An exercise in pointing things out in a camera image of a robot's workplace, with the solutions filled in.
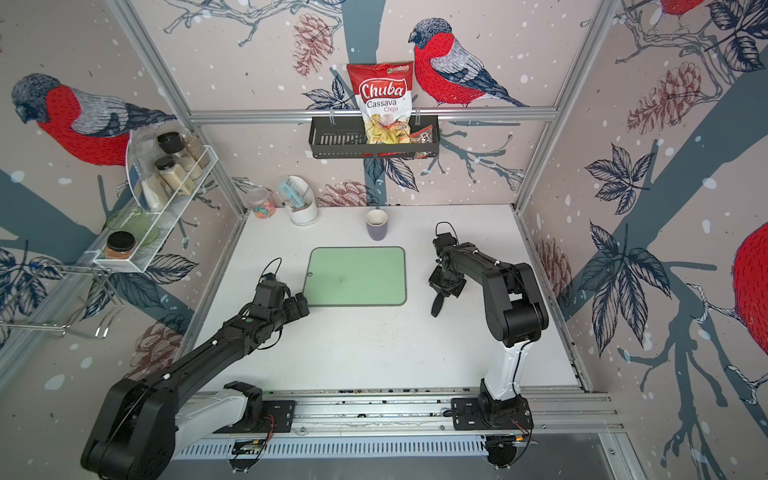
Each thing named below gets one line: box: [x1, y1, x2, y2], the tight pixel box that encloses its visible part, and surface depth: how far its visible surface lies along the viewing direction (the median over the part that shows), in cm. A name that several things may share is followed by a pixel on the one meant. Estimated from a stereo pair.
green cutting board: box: [303, 246, 407, 307], surface depth 103 cm
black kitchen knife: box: [431, 292, 445, 317], surface depth 94 cm
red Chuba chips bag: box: [346, 62, 414, 144], surface depth 83 cm
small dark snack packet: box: [409, 125, 433, 144], surface depth 88 cm
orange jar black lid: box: [104, 231, 137, 260], surface depth 61 cm
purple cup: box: [365, 209, 389, 241], surface depth 112 cm
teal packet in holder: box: [280, 182, 304, 208], surface depth 106 cm
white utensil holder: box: [279, 175, 318, 227], surface depth 113 cm
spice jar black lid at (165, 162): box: [155, 156, 176, 170], surface depth 77 cm
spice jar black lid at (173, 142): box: [157, 131, 189, 156], surface depth 81 cm
